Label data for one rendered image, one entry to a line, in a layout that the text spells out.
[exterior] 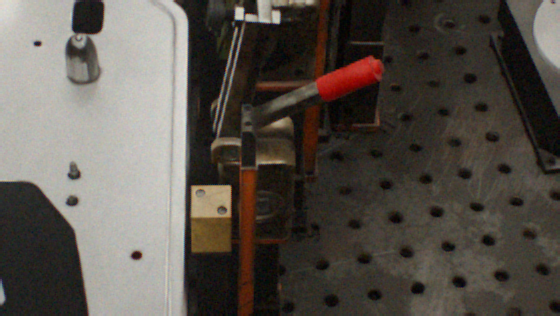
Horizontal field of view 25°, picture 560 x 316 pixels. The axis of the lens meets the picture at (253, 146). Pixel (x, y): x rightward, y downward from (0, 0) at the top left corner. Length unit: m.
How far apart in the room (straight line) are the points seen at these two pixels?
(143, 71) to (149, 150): 0.10
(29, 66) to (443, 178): 0.55
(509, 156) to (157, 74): 0.53
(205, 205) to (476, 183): 0.57
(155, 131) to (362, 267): 0.38
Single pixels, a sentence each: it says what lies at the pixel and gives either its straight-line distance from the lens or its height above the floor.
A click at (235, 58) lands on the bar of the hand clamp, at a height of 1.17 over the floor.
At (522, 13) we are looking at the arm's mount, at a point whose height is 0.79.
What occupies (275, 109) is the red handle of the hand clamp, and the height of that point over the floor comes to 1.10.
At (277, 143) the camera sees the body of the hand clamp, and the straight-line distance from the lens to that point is 1.12.
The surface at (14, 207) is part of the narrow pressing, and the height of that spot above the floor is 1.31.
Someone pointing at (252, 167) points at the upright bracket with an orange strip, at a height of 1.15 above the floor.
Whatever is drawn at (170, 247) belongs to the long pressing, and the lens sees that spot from 1.11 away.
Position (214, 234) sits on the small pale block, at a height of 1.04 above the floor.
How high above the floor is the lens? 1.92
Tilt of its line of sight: 51 degrees down
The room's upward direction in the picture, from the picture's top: 2 degrees clockwise
